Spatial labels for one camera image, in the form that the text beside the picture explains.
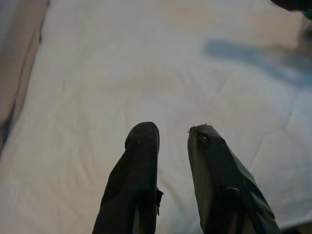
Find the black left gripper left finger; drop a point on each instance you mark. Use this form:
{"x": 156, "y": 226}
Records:
{"x": 136, "y": 170}

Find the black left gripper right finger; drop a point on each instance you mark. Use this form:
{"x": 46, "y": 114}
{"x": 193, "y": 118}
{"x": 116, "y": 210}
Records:
{"x": 219, "y": 182}

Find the white quilted mattress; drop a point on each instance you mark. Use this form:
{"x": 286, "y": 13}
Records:
{"x": 122, "y": 61}

